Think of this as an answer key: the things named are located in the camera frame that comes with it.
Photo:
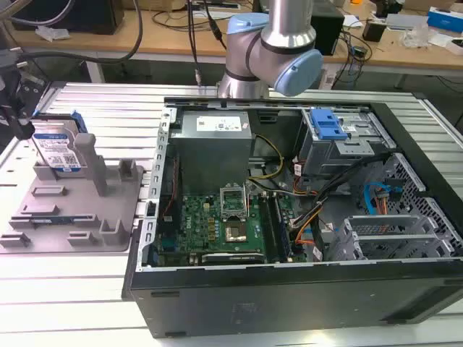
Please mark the grey parts rack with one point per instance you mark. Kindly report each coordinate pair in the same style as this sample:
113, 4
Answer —
72, 217

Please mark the black expansion slot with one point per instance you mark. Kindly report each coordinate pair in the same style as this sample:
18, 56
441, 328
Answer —
233, 257

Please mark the grey disk bay cage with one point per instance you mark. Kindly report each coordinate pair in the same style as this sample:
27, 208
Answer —
336, 159

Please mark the wooden desk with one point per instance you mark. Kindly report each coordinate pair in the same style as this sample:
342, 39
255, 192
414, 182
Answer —
162, 41

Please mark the CPU socket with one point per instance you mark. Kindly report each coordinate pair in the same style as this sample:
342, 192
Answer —
236, 233

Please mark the black PC case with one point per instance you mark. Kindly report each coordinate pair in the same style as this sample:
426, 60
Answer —
289, 303

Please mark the blue disk bay latch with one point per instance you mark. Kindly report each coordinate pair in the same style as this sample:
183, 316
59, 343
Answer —
327, 124

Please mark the green motherboard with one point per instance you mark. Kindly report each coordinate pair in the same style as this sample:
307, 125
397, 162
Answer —
202, 224

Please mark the locking lever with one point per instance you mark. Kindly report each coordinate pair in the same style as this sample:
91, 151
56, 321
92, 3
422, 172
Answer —
250, 202

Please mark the blue cardboard box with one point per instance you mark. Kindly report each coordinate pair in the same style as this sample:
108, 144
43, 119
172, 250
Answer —
446, 18

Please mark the grey power supply unit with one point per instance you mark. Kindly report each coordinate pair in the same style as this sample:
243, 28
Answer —
211, 155

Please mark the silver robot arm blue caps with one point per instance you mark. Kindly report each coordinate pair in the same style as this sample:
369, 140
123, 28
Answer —
282, 54

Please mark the clear plastic bag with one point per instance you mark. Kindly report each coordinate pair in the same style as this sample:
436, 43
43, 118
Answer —
416, 36

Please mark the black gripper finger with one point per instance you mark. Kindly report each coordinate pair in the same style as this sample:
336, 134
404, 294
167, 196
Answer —
22, 127

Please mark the black RAM slot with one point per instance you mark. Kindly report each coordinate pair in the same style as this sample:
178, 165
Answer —
282, 227
267, 227

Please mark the black desktop computer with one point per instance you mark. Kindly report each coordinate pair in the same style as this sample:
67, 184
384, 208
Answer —
327, 30

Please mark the hard disk in blue carrier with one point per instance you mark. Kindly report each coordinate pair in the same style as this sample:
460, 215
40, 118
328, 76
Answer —
54, 150

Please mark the large black box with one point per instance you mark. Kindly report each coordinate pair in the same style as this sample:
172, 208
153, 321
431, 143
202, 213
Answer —
72, 14

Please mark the small black box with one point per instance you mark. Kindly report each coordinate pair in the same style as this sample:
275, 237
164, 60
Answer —
373, 29

